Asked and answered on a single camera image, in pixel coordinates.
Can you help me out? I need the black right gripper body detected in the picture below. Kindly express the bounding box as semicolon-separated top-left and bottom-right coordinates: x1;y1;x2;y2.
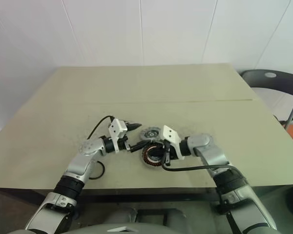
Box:
166;145;180;164

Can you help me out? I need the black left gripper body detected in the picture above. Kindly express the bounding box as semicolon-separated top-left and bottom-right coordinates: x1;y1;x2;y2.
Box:
117;136;132;153

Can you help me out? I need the round black motor housing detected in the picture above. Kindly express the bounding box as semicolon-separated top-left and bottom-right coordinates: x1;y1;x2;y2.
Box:
141;142;168;171

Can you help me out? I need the grey rounded shape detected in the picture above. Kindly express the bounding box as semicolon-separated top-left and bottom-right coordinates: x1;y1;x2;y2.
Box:
105;207;138;234
166;207;201;234

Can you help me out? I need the black plastic chair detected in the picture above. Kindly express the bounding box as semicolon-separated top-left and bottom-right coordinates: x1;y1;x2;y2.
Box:
241;69;293;127

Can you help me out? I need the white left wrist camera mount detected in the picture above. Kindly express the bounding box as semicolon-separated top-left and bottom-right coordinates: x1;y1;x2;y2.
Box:
108;118;129;155

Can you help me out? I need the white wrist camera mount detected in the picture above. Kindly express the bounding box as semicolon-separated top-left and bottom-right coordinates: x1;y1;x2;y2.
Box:
160;125;186;161
108;118;129;155

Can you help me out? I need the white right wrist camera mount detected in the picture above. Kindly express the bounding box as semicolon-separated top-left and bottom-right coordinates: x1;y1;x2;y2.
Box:
160;125;186;161

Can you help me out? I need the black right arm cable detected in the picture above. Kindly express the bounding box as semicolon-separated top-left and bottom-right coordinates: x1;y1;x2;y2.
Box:
161;144;247;183

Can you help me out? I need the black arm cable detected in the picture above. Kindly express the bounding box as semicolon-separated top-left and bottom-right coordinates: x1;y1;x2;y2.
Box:
87;116;114;181
161;144;247;183

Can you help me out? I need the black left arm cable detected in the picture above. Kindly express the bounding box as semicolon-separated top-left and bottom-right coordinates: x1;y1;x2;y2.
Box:
87;116;114;181

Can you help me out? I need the black metal table frame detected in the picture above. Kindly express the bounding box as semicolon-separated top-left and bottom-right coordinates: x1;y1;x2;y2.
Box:
78;187;222;204

